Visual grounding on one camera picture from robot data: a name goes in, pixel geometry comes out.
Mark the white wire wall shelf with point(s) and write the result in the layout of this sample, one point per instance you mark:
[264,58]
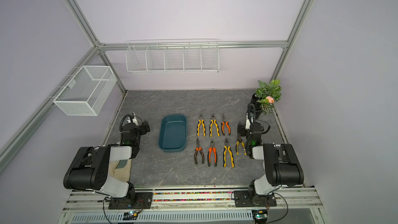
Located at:
[172,56]

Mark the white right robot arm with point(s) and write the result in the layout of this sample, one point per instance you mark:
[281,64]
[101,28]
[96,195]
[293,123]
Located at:
[280,162]

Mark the orange black long nose pliers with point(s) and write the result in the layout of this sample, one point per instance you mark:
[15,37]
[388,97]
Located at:
[198,150]

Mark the teal plastic storage box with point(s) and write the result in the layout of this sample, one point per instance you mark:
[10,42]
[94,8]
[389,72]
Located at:
[173,133]

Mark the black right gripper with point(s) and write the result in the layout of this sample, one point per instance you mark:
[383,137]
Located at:
[242,129]

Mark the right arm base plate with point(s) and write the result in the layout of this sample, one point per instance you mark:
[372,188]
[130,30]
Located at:
[249,199]

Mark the white mesh wall basket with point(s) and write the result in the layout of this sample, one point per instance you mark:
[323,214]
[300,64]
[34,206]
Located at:
[87,91]

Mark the orange black combination pliers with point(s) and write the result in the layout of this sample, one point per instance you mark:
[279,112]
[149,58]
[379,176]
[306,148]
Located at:
[212,151]

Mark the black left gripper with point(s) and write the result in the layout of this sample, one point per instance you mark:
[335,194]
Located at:
[142,128]

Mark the yellow black long nose pliers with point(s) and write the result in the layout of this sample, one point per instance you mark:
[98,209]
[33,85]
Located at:
[239,145]

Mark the black vase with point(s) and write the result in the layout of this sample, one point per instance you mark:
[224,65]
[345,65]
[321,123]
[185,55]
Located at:
[254,107]

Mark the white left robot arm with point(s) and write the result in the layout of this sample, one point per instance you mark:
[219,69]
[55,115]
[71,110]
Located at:
[90,166]

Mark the green plant with pink flower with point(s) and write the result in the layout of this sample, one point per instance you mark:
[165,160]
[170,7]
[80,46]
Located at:
[268,94]

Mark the beige work glove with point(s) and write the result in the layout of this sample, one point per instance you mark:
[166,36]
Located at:
[120,170]

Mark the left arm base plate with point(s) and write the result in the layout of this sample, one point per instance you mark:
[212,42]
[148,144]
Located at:
[141,200]

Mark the large yellow black pliers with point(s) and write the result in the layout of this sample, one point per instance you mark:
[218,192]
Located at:
[213,123]

